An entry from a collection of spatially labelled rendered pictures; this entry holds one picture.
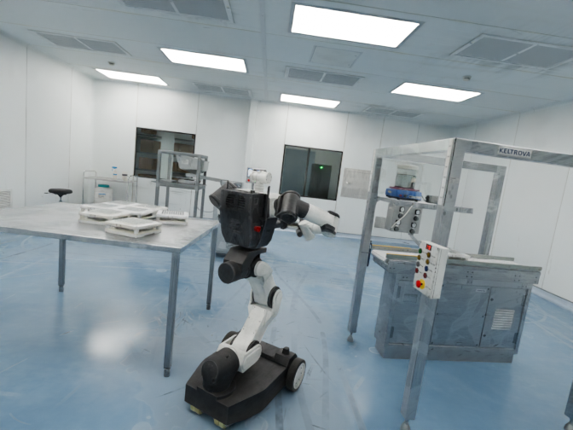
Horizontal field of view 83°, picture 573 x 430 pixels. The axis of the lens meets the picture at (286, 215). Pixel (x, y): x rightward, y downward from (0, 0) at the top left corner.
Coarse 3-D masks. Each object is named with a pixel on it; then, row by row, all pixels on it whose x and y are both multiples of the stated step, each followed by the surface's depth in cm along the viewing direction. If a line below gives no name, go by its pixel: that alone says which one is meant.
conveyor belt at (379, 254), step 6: (372, 252) 264; (378, 252) 258; (384, 252) 260; (390, 252) 263; (396, 252) 266; (378, 258) 252; (384, 258) 243; (462, 258) 274; (456, 264) 249; (462, 264) 250; (522, 264) 275; (528, 270) 258; (534, 270) 259
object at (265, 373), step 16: (224, 352) 177; (272, 352) 212; (288, 352) 208; (208, 368) 168; (224, 368) 170; (256, 368) 197; (272, 368) 199; (288, 368) 205; (192, 384) 176; (208, 384) 168; (224, 384) 170; (240, 384) 181; (256, 384) 183; (272, 384) 187; (192, 400) 175; (208, 400) 169; (224, 400) 167; (240, 400) 169; (256, 400) 176; (224, 416) 164; (240, 416) 170
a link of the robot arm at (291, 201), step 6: (288, 198) 167; (294, 198) 168; (282, 204) 167; (288, 204) 165; (294, 204) 166; (300, 204) 168; (306, 204) 170; (294, 210) 164; (300, 210) 168; (306, 210) 168; (300, 216) 170
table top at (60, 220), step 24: (0, 216) 217; (24, 216) 225; (48, 216) 234; (72, 216) 244; (72, 240) 192; (96, 240) 192; (120, 240) 193; (144, 240) 200; (168, 240) 207; (192, 240) 214
